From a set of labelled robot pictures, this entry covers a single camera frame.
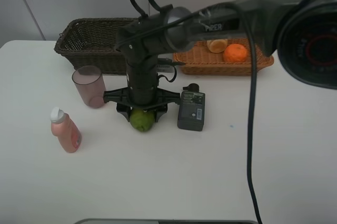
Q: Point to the dark brown wicker basket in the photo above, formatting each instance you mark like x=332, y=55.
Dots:
x=91, y=41

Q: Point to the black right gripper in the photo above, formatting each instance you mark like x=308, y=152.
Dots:
x=142, y=92

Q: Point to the green lime fruit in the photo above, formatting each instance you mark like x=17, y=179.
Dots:
x=142, y=121

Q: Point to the brown bread bun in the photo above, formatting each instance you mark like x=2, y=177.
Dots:
x=217, y=46

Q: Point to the black rectangular bottle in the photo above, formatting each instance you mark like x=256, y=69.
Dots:
x=192, y=109

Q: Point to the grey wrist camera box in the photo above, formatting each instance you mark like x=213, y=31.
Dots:
x=164, y=65

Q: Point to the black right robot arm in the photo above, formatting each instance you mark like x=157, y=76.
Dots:
x=302, y=32

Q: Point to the pink bottle white cap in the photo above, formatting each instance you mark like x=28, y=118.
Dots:
x=63, y=127

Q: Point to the translucent purple plastic cup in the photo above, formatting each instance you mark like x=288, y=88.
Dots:
x=90, y=85

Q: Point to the orange tangerine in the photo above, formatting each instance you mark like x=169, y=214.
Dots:
x=235, y=53

